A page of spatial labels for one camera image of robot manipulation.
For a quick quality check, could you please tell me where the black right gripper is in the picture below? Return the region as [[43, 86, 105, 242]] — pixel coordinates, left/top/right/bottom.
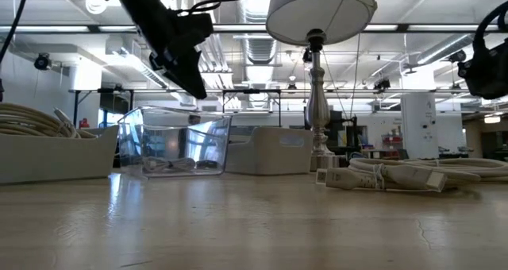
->
[[456, 37, 508, 101]]

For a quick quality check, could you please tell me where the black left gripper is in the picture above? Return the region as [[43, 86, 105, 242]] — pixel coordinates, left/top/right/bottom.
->
[[137, 8, 215, 101]]

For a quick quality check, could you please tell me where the white USB cable bundle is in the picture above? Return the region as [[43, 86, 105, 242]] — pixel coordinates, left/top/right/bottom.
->
[[141, 156, 197, 174]]

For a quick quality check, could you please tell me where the beige cable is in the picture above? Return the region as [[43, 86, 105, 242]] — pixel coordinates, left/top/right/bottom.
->
[[314, 156, 508, 193], [0, 102, 98, 140]]

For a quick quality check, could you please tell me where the black ceiling spotlight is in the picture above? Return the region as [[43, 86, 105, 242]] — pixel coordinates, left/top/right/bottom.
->
[[33, 52, 53, 71], [447, 48, 468, 64]]

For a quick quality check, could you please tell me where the clear plastic bin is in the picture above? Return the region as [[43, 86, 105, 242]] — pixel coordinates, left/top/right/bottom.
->
[[117, 105, 233, 179]]

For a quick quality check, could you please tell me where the white round column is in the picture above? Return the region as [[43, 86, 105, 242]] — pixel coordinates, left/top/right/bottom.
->
[[400, 92, 440, 160]]

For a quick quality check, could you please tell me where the silver lamp with white shade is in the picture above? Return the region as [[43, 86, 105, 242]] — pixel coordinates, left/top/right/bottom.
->
[[265, 0, 379, 172]]

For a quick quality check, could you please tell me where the white twist tie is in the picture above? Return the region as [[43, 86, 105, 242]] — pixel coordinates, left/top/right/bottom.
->
[[372, 163, 387, 191]]

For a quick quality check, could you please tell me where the large white plastic bin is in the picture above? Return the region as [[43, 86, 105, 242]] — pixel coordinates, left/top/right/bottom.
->
[[0, 124, 121, 185]]

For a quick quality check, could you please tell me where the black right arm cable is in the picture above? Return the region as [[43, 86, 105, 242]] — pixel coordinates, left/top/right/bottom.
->
[[473, 0, 508, 60]]

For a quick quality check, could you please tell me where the black metal frame stand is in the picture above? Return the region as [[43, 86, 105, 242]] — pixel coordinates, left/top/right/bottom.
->
[[221, 88, 283, 128], [70, 87, 136, 127]]

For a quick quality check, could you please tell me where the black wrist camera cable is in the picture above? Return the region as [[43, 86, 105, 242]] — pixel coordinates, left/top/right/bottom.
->
[[174, 0, 253, 16]]

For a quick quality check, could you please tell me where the silver ceiling duct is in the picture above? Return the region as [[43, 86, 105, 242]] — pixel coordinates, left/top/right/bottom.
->
[[237, 0, 279, 65]]

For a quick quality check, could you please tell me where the small white handled bin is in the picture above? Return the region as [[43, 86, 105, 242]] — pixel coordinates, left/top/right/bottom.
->
[[225, 126, 315, 177]]

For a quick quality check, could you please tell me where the black hanging cable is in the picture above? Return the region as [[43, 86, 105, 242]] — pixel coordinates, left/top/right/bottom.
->
[[0, 0, 33, 64]]

